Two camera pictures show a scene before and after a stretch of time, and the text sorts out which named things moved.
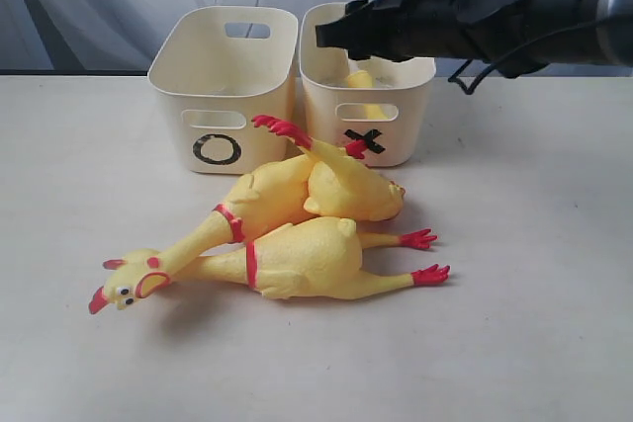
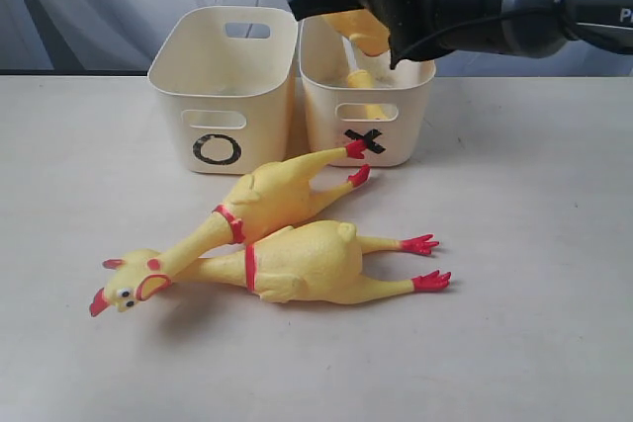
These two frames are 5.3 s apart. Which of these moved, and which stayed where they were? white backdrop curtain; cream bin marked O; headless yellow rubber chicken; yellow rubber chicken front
Moved: headless yellow rubber chicken
Stayed: yellow rubber chicken front; white backdrop curtain; cream bin marked O
